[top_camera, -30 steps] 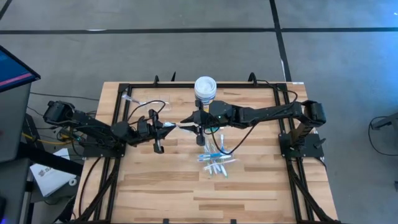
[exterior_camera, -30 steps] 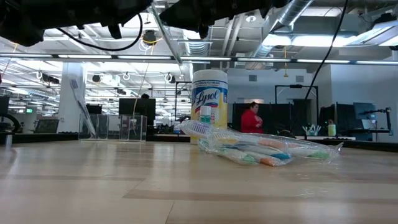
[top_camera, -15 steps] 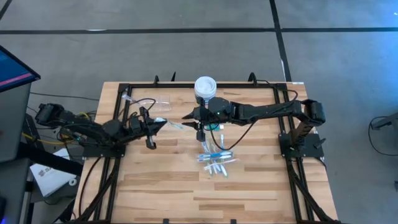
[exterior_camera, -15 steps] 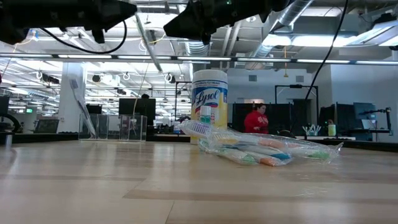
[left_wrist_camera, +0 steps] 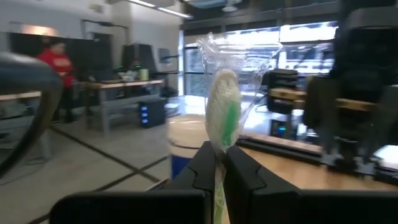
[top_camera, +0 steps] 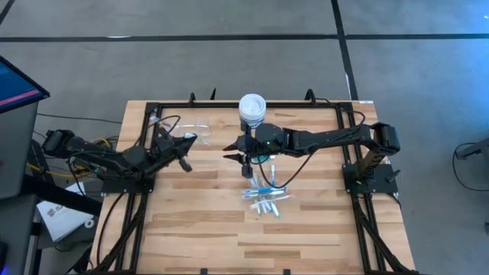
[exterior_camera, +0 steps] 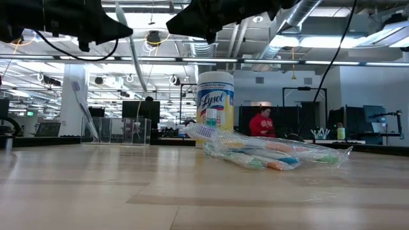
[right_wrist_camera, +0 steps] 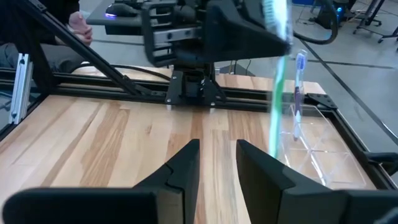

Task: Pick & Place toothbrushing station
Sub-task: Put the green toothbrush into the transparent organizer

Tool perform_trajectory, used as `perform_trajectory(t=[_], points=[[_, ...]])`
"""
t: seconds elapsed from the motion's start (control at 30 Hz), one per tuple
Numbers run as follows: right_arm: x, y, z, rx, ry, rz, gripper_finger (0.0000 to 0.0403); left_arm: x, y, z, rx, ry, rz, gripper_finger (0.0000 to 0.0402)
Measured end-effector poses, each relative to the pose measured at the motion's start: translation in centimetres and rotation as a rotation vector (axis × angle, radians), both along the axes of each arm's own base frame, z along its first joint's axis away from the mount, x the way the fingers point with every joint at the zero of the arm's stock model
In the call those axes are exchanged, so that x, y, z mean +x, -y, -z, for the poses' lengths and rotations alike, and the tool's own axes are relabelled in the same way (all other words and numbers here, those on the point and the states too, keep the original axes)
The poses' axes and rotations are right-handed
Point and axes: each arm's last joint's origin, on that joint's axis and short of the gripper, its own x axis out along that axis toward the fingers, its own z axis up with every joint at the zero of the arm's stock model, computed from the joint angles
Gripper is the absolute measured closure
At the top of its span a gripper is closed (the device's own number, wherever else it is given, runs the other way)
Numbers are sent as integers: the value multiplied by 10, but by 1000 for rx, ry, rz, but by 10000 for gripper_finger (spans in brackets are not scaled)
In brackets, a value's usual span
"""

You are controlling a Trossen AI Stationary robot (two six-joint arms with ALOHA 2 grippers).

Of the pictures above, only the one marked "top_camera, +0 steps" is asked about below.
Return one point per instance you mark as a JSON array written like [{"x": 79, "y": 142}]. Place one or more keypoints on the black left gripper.
[{"x": 168, "y": 151}]

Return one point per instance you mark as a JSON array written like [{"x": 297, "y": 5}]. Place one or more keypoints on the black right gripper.
[{"x": 267, "y": 139}]

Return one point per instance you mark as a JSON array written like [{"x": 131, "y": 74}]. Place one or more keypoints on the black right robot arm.
[{"x": 332, "y": 139}]

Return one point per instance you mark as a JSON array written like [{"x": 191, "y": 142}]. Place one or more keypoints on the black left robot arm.
[{"x": 114, "y": 160}]

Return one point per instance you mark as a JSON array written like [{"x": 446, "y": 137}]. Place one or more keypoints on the clear acrylic organizer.
[{"x": 198, "y": 124}]

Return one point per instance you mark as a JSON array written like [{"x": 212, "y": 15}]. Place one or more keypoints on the Lysol disinfecting wipes canister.
[{"x": 252, "y": 107}]

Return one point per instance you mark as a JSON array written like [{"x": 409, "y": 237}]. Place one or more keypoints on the white tape roll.
[{"x": 89, "y": 223}]

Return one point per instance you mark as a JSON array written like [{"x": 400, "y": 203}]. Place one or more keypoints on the black stand leg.
[{"x": 61, "y": 195}]

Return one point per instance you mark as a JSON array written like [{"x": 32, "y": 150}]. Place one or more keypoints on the white paper booklet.
[{"x": 61, "y": 217}]

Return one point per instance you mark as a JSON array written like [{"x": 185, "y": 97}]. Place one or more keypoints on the monitor with blue screen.
[{"x": 15, "y": 86}]

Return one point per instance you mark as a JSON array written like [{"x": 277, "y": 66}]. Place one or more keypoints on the grey furniture leg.
[{"x": 477, "y": 149}]

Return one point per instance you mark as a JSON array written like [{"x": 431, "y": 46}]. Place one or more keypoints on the black aluminium table frame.
[{"x": 298, "y": 104}]

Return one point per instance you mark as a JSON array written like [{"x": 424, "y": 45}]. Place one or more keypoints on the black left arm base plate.
[{"x": 114, "y": 187}]

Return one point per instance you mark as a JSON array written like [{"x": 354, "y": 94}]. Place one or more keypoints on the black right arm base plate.
[{"x": 382, "y": 183}]

